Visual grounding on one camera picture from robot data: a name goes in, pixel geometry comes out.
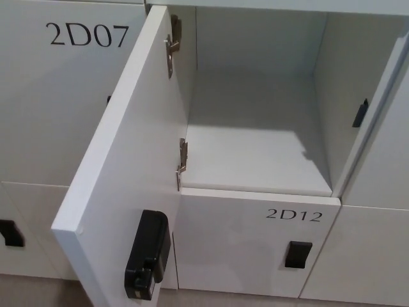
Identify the small metal door hinge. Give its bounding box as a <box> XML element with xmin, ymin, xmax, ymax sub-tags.
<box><xmin>175</xmin><ymin>138</ymin><xmax>189</xmax><ymax>192</ymax></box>

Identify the white door marked 2D12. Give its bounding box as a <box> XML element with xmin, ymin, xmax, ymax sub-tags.
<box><xmin>159</xmin><ymin>186</ymin><xmax>341</xmax><ymax>297</ymax></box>

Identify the large metal door hinge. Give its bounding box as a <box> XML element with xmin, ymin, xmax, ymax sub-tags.
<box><xmin>164</xmin><ymin>14</ymin><xmax>183</xmax><ymax>79</ymax></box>

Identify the white door marked 2D07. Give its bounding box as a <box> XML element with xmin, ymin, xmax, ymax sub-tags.
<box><xmin>0</xmin><ymin>0</ymin><xmax>150</xmax><ymax>187</ymax></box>

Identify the tall white locker door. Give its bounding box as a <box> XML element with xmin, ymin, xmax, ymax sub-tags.
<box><xmin>341</xmin><ymin>60</ymin><xmax>409</xmax><ymax>212</ymax></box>

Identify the plain white locker door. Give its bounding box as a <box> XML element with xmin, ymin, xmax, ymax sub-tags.
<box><xmin>300</xmin><ymin>203</ymin><xmax>409</xmax><ymax>302</ymax></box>

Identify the black lock box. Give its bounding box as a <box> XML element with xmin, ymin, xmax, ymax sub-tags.
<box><xmin>123</xmin><ymin>209</ymin><xmax>170</xmax><ymax>300</ymax></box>

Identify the black lock strike plate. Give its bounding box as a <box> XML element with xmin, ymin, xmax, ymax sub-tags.
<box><xmin>351</xmin><ymin>98</ymin><xmax>369</xmax><ymax>129</ymax></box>

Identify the black recessed lock handle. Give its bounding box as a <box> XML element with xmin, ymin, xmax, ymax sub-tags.
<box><xmin>284</xmin><ymin>240</ymin><xmax>313</xmax><ymax>269</ymax></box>

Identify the white door with angled handle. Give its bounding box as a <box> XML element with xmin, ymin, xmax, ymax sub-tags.
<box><xmin>0</xmin><ymin>181</ymin><xmax>81</xmax><ymax>279</ymax></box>

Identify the black angled lock handle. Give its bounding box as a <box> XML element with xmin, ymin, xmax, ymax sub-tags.
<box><xmin>0</xmin><ymin>219</ymin><xmax>26</xmax><ymax>248</ymax></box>

